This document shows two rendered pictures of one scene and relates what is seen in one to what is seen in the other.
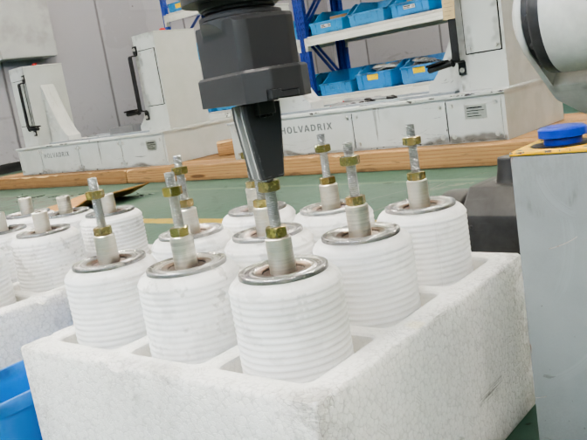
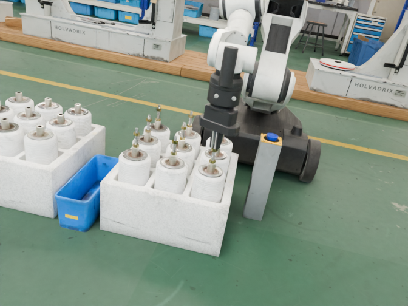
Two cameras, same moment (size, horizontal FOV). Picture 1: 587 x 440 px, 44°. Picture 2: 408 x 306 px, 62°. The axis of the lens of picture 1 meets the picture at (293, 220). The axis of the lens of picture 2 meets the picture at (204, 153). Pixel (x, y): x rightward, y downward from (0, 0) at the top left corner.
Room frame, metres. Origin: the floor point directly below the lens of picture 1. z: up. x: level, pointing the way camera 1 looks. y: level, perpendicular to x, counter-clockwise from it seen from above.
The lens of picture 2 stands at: (-0.14, 0.55, 0.75)
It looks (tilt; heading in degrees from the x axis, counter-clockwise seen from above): 26 degrees down; 325
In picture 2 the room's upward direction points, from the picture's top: 9 degrees clockwise
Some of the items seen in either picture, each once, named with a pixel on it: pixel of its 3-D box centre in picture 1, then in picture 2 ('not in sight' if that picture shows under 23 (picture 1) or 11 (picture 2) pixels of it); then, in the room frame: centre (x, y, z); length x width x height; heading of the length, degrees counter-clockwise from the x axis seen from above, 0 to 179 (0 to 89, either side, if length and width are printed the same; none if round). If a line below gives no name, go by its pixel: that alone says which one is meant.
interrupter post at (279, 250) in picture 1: (280, 255); (210, 167); (0.58, 0.02, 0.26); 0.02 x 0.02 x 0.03
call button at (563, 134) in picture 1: (562, 137); (271, 137); (0.62, -0.24, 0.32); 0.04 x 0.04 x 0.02
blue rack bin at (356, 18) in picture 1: (380, 10); not in sight; (6.35, -1.02, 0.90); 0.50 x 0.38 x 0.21; 138
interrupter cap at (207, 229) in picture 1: (191, 232); (147, 140); (0.82, 0.12, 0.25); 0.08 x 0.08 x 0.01
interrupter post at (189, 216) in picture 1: (189, 222); (147, 136); (0.82, 0.12, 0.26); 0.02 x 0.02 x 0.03
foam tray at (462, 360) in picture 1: (291, 375); (175, 187); (0.75, 0.03, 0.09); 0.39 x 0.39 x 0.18; 50
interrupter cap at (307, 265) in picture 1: (283, 271); (210, 170); (0.58, 0.02, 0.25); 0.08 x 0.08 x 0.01
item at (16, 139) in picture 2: not in sight; (8, 153); (1.01, 0.52, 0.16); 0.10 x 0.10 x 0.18
